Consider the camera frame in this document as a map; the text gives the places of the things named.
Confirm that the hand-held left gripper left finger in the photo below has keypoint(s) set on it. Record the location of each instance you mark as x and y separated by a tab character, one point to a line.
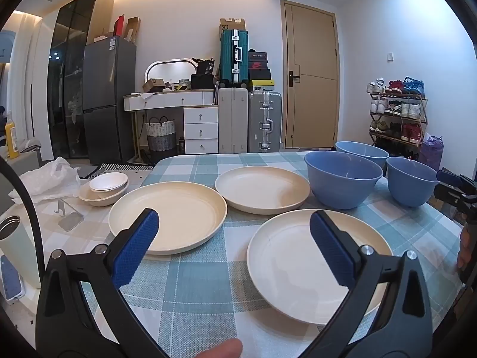
136	246

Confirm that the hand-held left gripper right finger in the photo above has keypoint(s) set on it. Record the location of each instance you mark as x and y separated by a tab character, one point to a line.
331	248

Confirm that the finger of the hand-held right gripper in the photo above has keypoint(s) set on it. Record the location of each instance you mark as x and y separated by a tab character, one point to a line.
445	177
451	194

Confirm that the blue bowl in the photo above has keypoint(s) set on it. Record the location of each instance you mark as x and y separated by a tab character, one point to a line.
335	190
369	153
408	190

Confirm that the cream plate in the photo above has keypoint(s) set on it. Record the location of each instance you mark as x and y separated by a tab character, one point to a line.
261	188
175	212
290	261

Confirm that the person's right hand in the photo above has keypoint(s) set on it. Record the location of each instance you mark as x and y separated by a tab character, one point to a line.
464	248

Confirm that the person's left hand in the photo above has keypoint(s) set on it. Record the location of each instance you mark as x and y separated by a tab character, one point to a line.
220	349

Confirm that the purple bag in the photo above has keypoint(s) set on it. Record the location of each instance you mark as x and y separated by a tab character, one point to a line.
432	151

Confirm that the beige checked tablecloth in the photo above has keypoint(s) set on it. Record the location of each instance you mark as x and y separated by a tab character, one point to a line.
85	238

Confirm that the white plate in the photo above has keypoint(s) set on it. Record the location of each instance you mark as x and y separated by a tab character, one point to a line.
108	182

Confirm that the metal phone stand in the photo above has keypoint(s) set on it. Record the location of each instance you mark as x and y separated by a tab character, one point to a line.
70	222

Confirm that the striped rug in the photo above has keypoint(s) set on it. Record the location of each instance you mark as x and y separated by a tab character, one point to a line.
111	167

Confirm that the blue checked tablecloth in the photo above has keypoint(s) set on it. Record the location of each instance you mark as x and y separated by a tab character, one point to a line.
208	287

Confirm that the metal shoe rack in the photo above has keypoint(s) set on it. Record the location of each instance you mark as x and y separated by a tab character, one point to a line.
398	96

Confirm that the collection of shelved sneakers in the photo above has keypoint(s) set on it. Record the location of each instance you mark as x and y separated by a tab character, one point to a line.
395	86

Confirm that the woven laundry basket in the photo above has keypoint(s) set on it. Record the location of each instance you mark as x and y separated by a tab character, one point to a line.
161	136

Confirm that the white plastic bag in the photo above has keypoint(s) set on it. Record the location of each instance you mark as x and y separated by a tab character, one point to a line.
44	179

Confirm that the white tumbler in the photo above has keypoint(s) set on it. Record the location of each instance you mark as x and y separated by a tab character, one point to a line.
18	253

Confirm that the blue white phone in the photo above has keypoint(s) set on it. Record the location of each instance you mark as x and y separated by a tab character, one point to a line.
11	283

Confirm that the white drawer unit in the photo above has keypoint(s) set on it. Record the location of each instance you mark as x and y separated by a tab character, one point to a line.
201	130

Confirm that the silver suitcase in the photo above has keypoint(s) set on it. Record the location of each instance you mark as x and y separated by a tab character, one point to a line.
261	119

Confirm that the white vanity desk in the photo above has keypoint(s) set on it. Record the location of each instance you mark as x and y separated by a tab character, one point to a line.
164	100

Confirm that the beige suitcase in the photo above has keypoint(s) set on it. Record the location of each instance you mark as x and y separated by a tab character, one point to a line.
233	119

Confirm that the small cardboard box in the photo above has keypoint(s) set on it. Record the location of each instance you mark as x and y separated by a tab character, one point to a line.
153	85

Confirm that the orange juice bottle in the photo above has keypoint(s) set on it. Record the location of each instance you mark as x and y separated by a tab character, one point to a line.
12	141

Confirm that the grey refrigerator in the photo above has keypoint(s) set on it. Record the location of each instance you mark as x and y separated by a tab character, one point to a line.
108	82

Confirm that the yellow black shoe box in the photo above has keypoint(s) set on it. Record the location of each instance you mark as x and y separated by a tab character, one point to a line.
261	84

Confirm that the black glass cabinet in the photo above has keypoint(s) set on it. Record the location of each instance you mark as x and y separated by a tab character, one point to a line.
67	82

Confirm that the oval mirror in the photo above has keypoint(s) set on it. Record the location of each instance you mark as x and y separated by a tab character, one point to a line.
167	68

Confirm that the black bag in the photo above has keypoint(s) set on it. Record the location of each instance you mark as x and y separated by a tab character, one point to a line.
203	72

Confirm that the wooden door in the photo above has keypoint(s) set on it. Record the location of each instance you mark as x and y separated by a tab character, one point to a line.
313	44

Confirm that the red black shoe box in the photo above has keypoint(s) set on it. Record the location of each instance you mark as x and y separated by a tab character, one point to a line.
258	65

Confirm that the teal suitcase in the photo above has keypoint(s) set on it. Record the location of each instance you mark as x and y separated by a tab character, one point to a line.
227	56

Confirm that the flat cardboard box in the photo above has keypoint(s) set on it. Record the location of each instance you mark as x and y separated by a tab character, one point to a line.
133	30

